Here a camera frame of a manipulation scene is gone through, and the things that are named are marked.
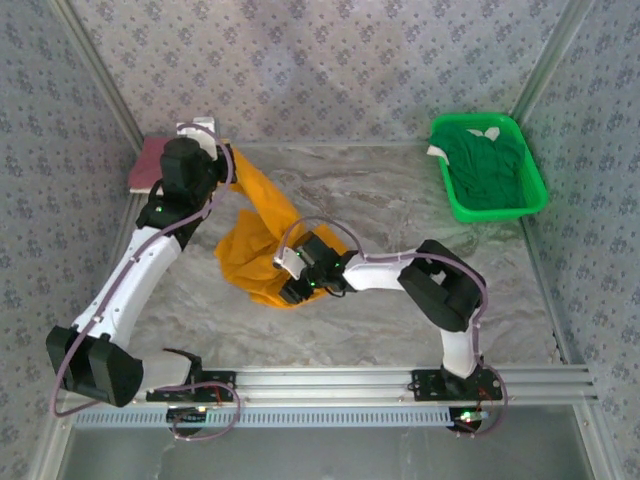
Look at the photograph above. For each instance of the yellow t-shirt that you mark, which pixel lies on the yellow t-shirt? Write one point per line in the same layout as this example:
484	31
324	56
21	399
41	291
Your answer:
255	250

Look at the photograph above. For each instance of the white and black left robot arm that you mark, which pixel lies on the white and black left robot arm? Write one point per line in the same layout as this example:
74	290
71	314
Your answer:
150	260

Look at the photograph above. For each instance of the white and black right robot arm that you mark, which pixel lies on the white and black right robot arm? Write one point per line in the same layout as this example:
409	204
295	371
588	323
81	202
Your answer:
375	272

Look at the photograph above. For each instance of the folded maroon t-shirt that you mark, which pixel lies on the folded maroon t-shirt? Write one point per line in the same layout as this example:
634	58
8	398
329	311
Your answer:
147	162

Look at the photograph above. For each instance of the green t-shirt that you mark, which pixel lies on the green t-shirt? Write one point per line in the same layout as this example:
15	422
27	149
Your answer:
485	170

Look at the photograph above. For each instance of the green plastic basket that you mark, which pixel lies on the green plastic basket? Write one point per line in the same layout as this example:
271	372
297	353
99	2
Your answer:
537	185

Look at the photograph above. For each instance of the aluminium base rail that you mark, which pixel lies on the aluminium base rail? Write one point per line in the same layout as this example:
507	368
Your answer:
325	384

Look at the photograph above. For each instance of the aluminium frame post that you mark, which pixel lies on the aluminium frame post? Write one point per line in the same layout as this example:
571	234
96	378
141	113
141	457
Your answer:
100	70
550	60

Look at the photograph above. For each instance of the aluminium frame side rail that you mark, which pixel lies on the aluminium frame side rail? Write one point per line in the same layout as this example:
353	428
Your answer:
102	285
547	290

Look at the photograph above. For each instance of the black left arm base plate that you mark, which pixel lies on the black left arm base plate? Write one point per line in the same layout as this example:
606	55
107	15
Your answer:
215	385

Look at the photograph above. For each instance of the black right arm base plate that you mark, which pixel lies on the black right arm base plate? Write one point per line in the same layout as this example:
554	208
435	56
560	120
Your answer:
430	387

